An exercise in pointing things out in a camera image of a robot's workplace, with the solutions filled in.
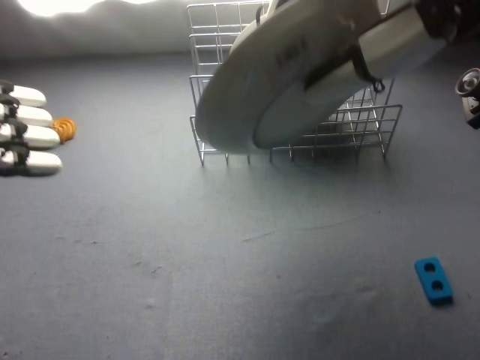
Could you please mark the blue block with two holes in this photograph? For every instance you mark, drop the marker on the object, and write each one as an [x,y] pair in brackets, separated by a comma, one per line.
[444,290]

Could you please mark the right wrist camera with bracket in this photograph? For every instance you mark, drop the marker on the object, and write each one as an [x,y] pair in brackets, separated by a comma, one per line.
[468,82]

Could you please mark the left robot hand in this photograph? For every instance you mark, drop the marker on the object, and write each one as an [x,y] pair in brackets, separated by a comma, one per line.
[33,138]

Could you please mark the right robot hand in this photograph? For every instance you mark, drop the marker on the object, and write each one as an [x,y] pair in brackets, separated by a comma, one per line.
[401,45]

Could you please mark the orange spiral toy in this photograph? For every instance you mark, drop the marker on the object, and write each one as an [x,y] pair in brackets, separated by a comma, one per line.
[65,129]

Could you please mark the white plate with dark rim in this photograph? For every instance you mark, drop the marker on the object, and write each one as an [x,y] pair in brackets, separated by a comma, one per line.
[262,75]

